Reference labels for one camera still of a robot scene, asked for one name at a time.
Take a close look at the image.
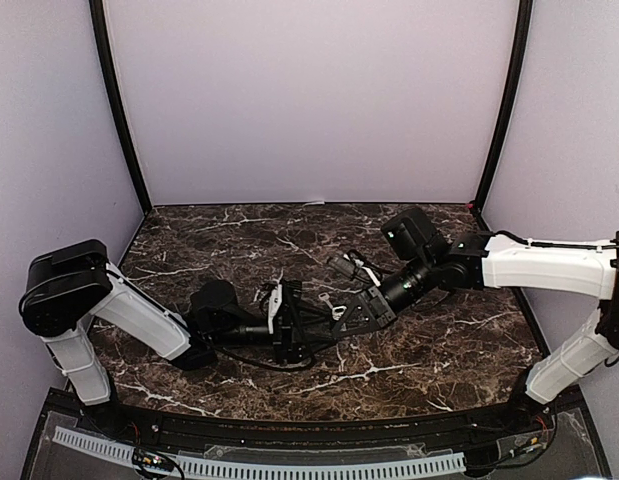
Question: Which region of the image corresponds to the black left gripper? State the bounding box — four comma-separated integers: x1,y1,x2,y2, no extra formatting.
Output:
211,298,338,365

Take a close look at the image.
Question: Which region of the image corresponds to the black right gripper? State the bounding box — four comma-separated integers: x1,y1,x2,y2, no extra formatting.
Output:
332,252,437,338

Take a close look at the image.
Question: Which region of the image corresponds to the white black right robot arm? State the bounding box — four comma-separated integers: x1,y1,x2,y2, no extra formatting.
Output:
332,207,619,434

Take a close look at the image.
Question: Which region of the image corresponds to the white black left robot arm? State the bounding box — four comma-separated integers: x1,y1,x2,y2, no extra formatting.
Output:
18,239,335,436

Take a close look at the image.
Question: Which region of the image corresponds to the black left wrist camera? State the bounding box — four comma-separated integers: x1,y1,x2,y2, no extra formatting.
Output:
258,280,302,335

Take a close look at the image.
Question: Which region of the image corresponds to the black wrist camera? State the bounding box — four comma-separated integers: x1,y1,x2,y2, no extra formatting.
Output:
258,280,302,335
327,250,390,286

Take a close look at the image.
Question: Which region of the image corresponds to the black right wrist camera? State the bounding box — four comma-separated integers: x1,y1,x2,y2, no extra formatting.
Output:
327,250,390,286

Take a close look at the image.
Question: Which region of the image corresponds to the black table front rail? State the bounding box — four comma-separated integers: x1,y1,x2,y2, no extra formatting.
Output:
121,405,513,448

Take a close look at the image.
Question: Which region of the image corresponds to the white slotted cable duct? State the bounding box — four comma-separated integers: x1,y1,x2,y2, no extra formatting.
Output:
52,426,466,479

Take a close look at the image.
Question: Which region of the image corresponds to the black right frame post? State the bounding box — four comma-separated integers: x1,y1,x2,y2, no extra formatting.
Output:
471,0,534,217

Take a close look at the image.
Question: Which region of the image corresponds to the black frame post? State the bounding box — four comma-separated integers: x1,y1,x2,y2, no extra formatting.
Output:
89,0,153,216
471,0,534,217

